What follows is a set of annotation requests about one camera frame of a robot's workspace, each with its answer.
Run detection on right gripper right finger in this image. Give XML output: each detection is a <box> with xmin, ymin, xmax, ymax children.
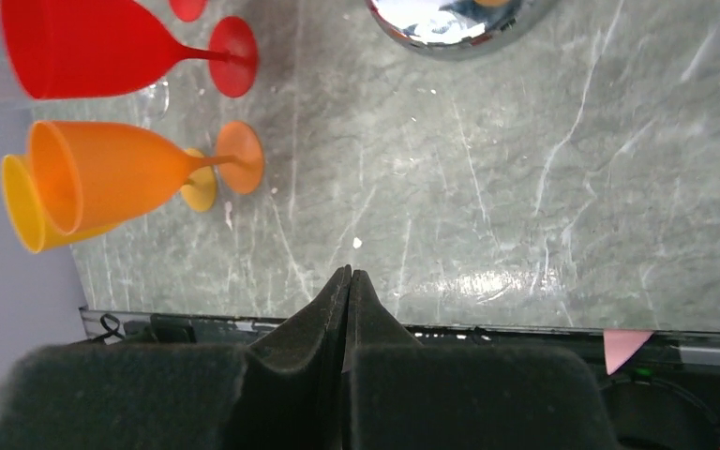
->
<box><xmin>341</xmin><ymin>270</ymin><xmax>618</xmax><ymax>449</ymax></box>

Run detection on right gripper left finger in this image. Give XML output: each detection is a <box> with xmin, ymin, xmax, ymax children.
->
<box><xmin>0</xmin><ymin>267</ymin><xmax>352</xmax><ymax>449</ymax></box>

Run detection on tall clear flute glass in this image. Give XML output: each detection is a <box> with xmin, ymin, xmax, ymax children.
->
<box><xmin>133</xmin><ymin>77</ymin><xmax>170</xmax><ymax>128</ymax></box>

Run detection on red goblet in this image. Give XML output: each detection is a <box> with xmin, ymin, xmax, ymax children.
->
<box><xmin>168</xmin><ymin>0</ymin><xmax>208</xmax><ymax>23</ymax></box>
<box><xmin>0</xmin><ymin>1</ymin><xmax>260</xmax><ymax>100</ymax></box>

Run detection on pink paper tag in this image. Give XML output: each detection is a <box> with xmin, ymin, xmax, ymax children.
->
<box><xmin>603</xmin><ymin>329</ymin><xmax>653</xmax><ymax>375</ymax></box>

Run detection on red goblet back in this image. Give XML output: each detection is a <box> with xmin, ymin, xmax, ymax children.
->
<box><xmin>168</xmin><ymin>0</ymin><xmax>208</xmax><ymax>23</ymax></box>

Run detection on orange goblet centre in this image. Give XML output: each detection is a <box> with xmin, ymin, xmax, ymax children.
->
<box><xmin>27</xmin><ymin>120</ymin><xmax>265</xmax><ymax>234</ymax></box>

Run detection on silver wire glass rack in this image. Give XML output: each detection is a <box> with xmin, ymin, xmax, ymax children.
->
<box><xmin>366</xmin><ymin>0</ymin><xmax>557</xmax><ymax>61</ymax></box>

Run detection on yellow goblet left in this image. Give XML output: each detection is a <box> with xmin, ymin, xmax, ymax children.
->
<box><xmin>0</xmin><ymin>154</ymin><xmax>218</xmax><ymax>254</ymax></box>

